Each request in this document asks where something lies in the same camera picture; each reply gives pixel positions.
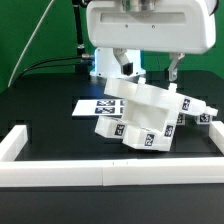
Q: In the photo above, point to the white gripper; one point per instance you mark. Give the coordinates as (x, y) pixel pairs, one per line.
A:
(184, 26)

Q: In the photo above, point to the white chair backrest frame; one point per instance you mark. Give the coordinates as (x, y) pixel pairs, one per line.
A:
(150, 95)

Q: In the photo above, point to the white chair seat part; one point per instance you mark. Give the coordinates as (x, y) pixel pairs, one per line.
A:
(161, 121)

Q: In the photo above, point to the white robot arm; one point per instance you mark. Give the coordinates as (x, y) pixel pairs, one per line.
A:
(106, 64)

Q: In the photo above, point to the white U-shaped obstacle fence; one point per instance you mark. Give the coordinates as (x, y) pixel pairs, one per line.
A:
(14, 173)

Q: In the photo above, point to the black camera pole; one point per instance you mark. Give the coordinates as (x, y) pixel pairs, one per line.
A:
(78, 26)

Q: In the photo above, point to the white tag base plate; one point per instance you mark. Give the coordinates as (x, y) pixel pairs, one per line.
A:
(98, 107)

